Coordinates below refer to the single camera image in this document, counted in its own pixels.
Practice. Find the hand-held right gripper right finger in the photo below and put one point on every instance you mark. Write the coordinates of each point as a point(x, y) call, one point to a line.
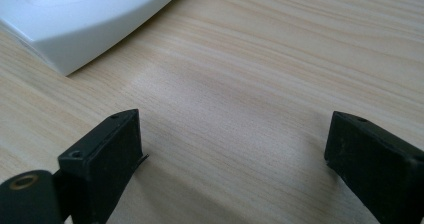
point(376, 164)

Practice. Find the white plastic device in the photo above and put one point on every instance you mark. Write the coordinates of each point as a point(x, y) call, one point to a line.
point(83, 20)

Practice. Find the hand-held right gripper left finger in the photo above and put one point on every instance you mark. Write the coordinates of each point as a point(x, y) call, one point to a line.
point(103, 164)

